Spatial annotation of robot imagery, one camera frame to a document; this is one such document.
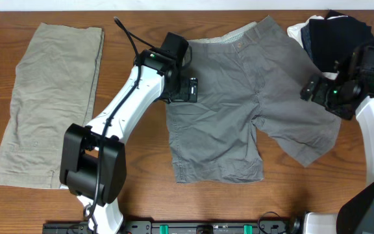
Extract khaki folded shorts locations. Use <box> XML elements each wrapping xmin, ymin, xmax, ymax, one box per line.
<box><xmin>0</xmin><ymin>23</ymin><xmax>105</xmax><ymax>189</ymax></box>

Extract white garment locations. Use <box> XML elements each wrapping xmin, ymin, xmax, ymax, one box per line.
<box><xmin>286</xmin><ymin>15</ymin><xmax>337</xmax><ymax>80</ymax></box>

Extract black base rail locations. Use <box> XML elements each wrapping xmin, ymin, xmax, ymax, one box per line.
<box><xmin>42</xmin><ymin>211</ymin><xmax>304</xmax><ymax>234</ymax></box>

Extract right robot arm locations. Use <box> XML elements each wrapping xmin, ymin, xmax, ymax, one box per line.
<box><xmin>300</xmin><ymin>75</ymin><xmax>374</xmax><ymax>233</ymax></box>

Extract grey shorts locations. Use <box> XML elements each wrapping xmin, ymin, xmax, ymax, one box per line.
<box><xmin>166</xmin><ymin>17</ymin><xmax>341</xmax><ymax>183</ymax></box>

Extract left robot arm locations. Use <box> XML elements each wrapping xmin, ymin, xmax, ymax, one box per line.
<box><xmin>60</xmin><ymin>47</ymin><xmax>198</xmax><ymax>233</ymax></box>

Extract black garment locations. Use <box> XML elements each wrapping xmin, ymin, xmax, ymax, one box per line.
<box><xmin>301</xmin><ymin>10</ymin><xmax>374</xmax><ymax>73</ymax></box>

